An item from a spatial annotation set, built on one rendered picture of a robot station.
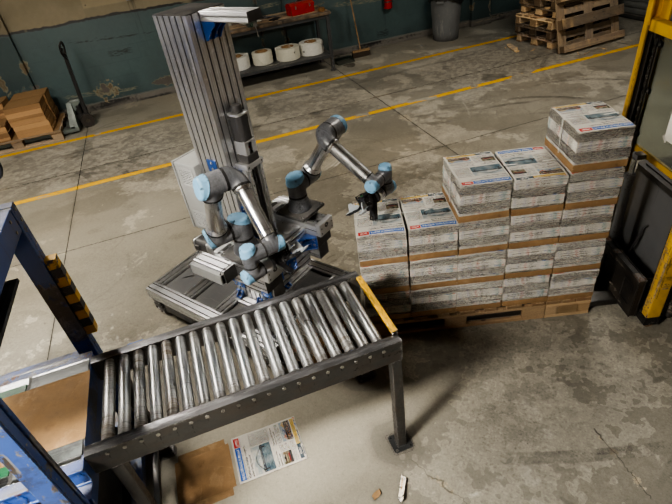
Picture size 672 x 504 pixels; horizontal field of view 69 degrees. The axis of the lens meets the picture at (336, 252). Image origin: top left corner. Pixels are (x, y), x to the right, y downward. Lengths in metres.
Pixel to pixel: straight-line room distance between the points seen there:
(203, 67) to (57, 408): 1.68
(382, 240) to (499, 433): 1.21
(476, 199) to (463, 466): 1.39
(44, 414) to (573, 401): 2.62
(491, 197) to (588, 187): 0.52
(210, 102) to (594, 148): 1.98
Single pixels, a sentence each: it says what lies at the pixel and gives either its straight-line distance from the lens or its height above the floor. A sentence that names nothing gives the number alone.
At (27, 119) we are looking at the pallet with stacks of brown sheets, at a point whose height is 0.38.
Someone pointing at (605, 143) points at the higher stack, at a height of 1.21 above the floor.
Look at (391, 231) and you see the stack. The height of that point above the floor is 0.83.
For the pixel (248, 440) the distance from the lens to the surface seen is 2.96.
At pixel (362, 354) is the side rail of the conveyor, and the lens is 2.14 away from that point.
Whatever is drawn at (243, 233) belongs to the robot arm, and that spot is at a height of 0.96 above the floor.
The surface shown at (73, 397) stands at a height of 0.80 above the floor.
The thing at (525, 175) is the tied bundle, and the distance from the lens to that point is 2.84.
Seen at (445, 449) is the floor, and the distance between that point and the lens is 2.81.
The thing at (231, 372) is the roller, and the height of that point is 0.80.
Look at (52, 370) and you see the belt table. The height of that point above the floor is 0.80.
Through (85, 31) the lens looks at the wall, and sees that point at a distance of 8.84.
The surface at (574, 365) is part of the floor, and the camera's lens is 3.27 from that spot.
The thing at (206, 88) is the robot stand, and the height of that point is 1.69.
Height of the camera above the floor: 2.41
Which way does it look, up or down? 36 degrees down
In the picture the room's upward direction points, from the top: 8 degrees counter-clockwise
